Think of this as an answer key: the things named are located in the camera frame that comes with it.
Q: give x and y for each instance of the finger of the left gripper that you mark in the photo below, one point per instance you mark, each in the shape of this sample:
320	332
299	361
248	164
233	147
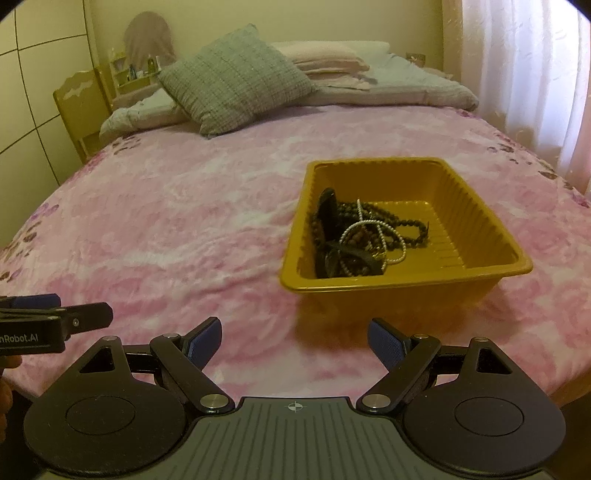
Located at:
84	318
42	301

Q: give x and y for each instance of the white pearl bead strand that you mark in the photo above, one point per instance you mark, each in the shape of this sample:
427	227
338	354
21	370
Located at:
373	231

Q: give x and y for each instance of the small black rectangular case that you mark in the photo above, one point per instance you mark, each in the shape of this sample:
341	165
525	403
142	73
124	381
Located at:
328	214

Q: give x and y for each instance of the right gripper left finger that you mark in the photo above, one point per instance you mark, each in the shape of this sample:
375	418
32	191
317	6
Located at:
120	409

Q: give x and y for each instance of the pink floral bedspread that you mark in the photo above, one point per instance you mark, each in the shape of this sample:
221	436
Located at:
170	228

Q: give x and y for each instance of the wooden chair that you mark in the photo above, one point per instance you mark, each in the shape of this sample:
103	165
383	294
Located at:
83	106

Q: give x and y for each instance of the grey folded quilt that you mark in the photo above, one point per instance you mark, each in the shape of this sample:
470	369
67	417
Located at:
392	80

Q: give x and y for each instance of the white pink curtain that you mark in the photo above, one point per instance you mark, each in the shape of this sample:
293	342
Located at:
528	62

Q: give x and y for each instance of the gold plastic tray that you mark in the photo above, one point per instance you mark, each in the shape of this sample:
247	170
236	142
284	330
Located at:
466	242

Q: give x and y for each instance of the grey checked pillow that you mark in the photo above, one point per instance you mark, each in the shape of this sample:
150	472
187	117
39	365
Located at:
232	81

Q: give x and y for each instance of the person left hand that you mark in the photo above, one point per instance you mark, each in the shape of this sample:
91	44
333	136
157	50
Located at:
6	396

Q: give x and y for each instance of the wooden shelf with bottles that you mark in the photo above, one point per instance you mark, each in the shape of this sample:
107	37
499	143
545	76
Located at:
127	78

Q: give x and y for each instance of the grey cloth covered mirror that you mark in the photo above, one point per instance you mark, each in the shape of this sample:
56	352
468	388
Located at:
148	36

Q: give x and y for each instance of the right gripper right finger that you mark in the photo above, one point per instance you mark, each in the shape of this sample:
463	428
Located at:
469	410

